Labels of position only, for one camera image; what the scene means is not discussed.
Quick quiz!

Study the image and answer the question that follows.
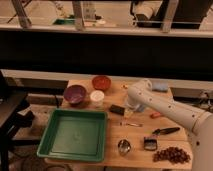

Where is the purple bowl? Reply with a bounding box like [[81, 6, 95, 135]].
[[63, 85, 87, 105]]

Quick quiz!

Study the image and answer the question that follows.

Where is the blue sponge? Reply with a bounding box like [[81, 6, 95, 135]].
[[152, 82, 168, 92]]

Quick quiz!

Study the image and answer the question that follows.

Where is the pile of brown nuts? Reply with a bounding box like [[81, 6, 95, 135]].
[[153, 147, 190, 164]]

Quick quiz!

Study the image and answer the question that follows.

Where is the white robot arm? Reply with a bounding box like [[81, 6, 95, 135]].
[[126, 79, 213, 171]]

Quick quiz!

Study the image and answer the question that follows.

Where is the black handled brush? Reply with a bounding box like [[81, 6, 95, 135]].
[[143, 126, 181, 152]]

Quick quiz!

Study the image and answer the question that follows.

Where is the green plastic tray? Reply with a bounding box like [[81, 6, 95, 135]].
[[37, 109, 107, 162]]

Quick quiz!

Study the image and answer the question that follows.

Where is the black side table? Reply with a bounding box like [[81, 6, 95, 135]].
[[0, 71, 39, 171]]

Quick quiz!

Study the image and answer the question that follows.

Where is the black rectangular eraser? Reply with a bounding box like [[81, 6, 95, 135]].
[[109, 105, 125, 115]]

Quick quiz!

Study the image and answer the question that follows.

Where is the orange small block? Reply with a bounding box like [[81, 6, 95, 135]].
[[150, 112, 162, 119]]

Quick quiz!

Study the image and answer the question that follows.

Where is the small metal cup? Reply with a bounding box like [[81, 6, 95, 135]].
[[118, 139, 131, 156]]

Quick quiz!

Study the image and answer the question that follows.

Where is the metal fork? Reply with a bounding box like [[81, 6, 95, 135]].
[[119, 122, 143, 127]]

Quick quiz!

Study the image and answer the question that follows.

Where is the white lidded cup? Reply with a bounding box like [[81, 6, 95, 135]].
[[90, 90, 105, 107]]

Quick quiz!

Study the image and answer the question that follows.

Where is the red bowl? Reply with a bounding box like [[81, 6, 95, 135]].
[[92, 75, 111, 91]]

